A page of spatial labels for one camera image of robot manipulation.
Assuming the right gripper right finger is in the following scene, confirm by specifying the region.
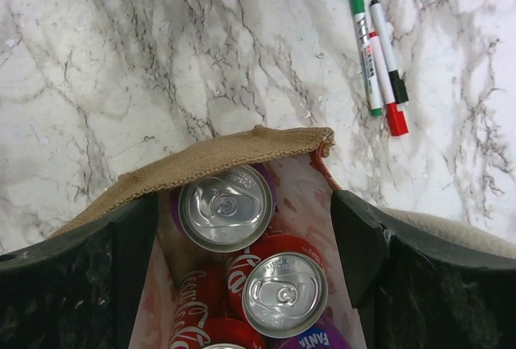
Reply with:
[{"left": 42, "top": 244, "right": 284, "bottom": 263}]
[{"left": 331, "top": 190, "right": 515, "bottom": 348}]

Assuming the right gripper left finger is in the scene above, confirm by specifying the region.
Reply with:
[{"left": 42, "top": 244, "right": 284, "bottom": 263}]
[{"left": 1, "top": 194, "right": 158, "bottom": 348}]

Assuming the purple can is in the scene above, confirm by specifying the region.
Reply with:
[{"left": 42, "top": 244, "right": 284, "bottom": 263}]
[
  {"left": 170, "top": 163, "right": 276, "bottom": 253},
  {"left": 268, "top": 314, "right": 350, "bottom": 349}
]

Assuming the red can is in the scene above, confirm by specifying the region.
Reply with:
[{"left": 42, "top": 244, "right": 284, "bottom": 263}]
[
  {"left": 226, "top": 231, "right": 329, "bottom": 339},
  {"left": 169, "top": 263, "right": 266, "bottom": 349}
]

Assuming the red capped marker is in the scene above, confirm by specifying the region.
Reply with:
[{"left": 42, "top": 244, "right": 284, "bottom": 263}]
[{"left": 369, "top": 31, "right": 409, "bottom": 137}]

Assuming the black capped marker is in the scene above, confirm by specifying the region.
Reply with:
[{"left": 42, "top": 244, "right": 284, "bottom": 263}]
[{"left": 369, "top": 0, "right": 409, "bottom": 105}]

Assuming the green capped marker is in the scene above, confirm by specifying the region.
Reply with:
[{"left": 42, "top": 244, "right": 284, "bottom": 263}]
[{"left": 349, "top": 0, "right": 383, "bottom": 117}]

